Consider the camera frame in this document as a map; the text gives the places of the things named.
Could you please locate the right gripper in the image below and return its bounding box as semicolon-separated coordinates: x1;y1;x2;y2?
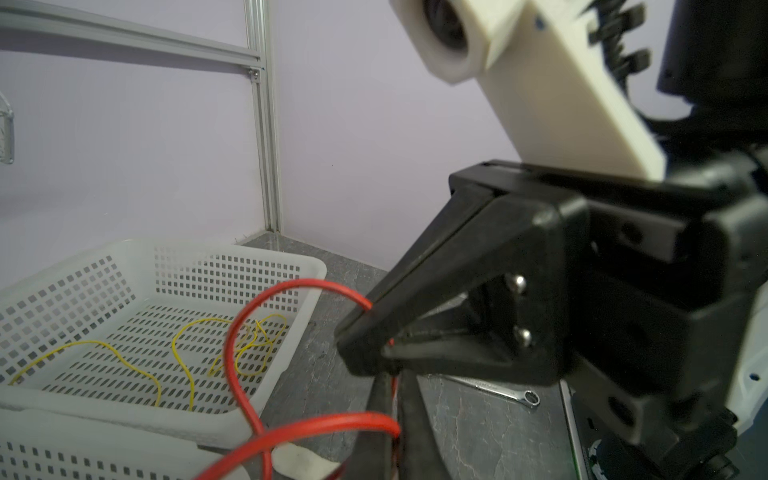
449;149;767;444

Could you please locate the white basket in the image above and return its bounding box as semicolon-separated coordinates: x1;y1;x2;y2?
1;410;221;480
1;239;327;448

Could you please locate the right white basket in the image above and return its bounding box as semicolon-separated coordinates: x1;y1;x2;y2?
1;239;327;448

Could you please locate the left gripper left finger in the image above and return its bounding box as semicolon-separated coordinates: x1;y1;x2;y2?
344;373;393;480

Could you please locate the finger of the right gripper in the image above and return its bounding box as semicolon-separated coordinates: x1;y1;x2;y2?
368;184;498;300
335;192;589;386

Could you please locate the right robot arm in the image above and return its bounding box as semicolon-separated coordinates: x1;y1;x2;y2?
335;1;767;479

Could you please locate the yellow cable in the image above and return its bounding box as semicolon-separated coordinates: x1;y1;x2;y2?
8;311;290;412

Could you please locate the white wire wall rack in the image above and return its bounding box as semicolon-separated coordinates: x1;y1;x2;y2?
1;94;15;165

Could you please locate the white work glove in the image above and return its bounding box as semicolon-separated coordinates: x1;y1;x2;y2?
271;443;340;480

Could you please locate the red cable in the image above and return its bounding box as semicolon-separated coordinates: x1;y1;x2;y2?
194;278;402;480

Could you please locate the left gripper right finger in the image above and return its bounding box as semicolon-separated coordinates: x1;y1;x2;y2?
398;370;450;480

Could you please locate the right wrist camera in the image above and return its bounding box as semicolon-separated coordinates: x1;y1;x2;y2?
391;1;667;181

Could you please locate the silver wrench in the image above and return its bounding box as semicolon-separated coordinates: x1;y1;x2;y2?
434;374;541;409

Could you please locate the front middle white basket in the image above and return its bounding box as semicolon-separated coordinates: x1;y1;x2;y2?
1;410;221;480

